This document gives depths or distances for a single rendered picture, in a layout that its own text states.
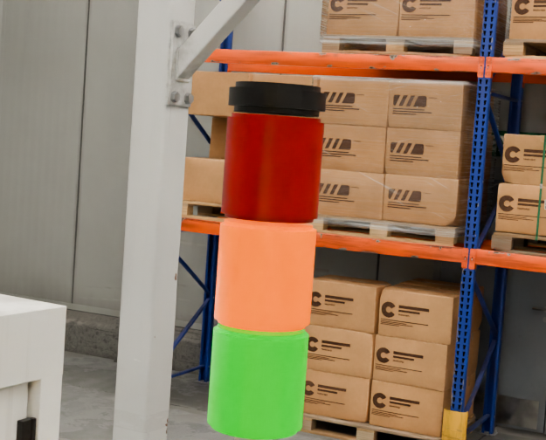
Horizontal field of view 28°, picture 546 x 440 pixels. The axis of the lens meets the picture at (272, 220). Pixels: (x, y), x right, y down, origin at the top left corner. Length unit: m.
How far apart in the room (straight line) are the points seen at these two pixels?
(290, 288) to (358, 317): 8.04
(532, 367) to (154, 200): 6.73
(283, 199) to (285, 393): 0.10
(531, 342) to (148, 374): 6.60
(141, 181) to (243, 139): 2.59
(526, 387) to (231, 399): 9.03
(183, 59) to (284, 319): 2.58
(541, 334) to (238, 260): 8.95
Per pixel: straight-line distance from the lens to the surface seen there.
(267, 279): 0.54
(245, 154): 0.54
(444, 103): 8.25
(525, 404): 9.60
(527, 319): 9.48
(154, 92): 3.12
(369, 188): 8.42
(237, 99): 0.55
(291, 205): 0.54
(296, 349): 0.56
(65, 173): 11.48
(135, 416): 3.22
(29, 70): 11.81
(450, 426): 8.34
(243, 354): 0.55
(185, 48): 3.10
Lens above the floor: 2.31
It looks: 4 degrees down
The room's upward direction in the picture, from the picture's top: 4 degrees clockwise
